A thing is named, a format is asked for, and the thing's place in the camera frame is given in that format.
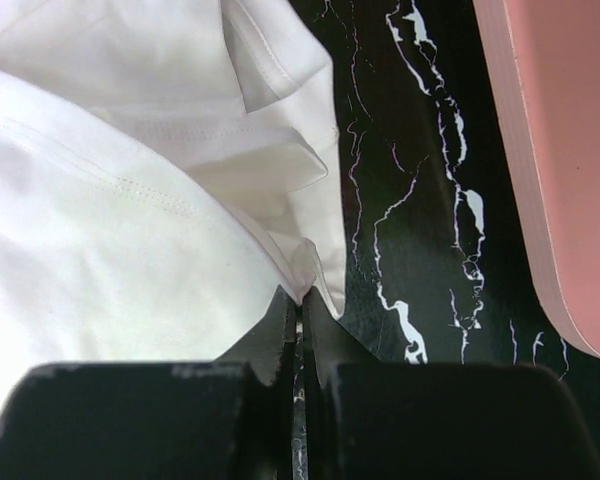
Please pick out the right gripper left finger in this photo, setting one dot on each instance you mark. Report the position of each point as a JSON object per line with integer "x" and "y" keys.
{"x": 230, "y": 418}

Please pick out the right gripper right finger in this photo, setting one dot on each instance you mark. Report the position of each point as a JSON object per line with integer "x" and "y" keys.
{"x": 368, "y": 419}

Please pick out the white daisy t-shirt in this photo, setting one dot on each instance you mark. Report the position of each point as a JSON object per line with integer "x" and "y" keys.
{"x": 165, "y": 168}

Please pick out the black marble table mat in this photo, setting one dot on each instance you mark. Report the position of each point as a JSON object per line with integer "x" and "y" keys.
{"x": 437, "y": 269}

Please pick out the pink wooden shelf stand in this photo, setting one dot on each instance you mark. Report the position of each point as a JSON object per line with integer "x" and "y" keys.
{"x": 543, "y": 59}

